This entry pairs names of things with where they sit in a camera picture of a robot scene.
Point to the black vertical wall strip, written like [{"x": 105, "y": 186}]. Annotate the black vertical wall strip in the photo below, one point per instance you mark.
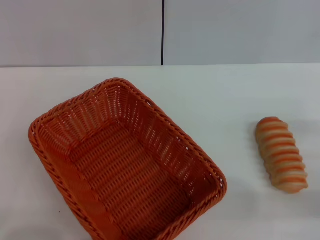
[{"x": 163, "y": 32}]

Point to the orange woven plastic basket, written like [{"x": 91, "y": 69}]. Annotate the orange woven plastic basket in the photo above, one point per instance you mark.
[{"x": 125, "y": 162}]

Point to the striped orange bread roll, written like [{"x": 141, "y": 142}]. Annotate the striped orange bread roll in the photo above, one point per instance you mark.
[{"x": 280, "y": 155}]

